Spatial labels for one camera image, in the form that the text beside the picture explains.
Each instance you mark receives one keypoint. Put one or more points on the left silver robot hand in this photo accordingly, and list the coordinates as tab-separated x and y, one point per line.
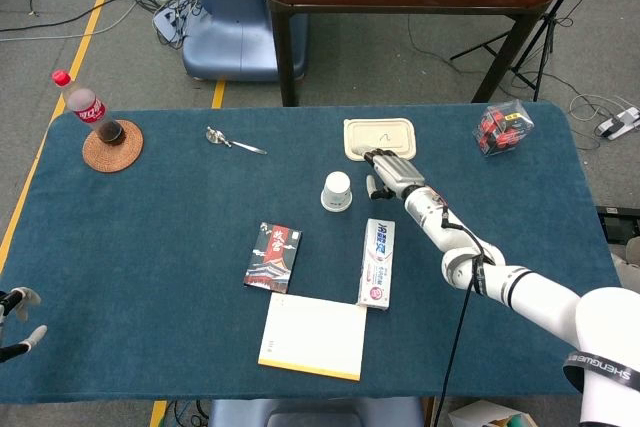
24	298

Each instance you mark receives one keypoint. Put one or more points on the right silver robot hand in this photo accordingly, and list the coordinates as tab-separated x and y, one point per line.
400	174

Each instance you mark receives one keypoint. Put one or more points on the small white paper cup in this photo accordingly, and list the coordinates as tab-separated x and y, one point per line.
336	192

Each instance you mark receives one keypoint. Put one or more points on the cream plastic container lid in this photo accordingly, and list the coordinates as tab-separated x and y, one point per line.
380	134

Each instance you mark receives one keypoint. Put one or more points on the white pink toothpaste box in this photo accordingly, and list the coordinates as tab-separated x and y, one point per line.
377	267

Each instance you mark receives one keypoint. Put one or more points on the clear box red black items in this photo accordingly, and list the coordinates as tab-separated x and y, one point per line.
502	129

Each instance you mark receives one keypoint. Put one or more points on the dark red card pack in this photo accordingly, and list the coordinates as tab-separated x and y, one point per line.
272	259

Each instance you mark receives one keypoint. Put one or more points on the white cardboard box green item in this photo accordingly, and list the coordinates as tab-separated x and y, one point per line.
485	414

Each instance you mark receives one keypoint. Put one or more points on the round woven rattan coaster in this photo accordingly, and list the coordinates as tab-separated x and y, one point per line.
107	157

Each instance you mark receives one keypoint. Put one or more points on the blue felt tablecloth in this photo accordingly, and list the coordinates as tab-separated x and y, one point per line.
175	227

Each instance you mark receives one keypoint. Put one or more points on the white notebook yellow edge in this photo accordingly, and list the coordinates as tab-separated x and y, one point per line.
315	337

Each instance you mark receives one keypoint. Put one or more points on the ornate metal spoon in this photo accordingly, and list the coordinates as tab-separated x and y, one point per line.
216	136

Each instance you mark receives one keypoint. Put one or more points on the cola bottle red cap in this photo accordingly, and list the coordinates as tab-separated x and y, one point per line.
90	109

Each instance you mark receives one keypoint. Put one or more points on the black tripod stand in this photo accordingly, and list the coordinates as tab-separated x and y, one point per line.
547	22

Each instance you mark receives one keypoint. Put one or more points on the dark flat equipment case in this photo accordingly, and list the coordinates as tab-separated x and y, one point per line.
617	222

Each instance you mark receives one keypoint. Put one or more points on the white power strip grey plug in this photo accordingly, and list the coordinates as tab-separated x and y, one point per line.
617	124

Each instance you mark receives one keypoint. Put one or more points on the blue grey robot torso base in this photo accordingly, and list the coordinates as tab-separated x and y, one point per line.
315	414

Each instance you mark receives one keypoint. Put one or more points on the white power strip with plugs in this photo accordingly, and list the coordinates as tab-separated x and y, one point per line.
167	22

